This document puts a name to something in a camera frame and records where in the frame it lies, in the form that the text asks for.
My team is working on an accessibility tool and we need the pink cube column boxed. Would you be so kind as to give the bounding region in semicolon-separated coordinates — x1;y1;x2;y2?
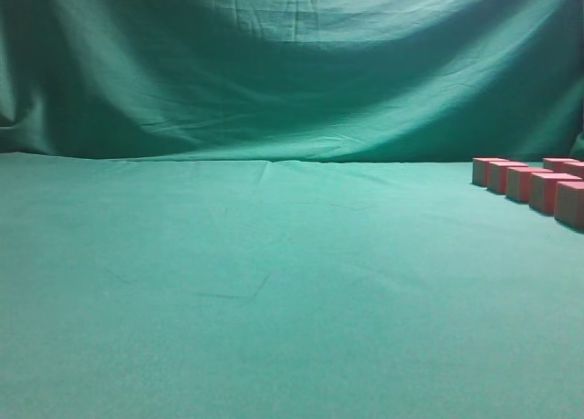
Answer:
554;182;583;230
472;157;506;187
487;161;527;194
506;166;552;204
562;162;584;179
543;157;579;173
528;173;582;215

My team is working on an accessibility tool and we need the green cloth backdrop and cover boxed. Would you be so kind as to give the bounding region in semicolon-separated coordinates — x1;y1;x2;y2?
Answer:
1;0;583;418

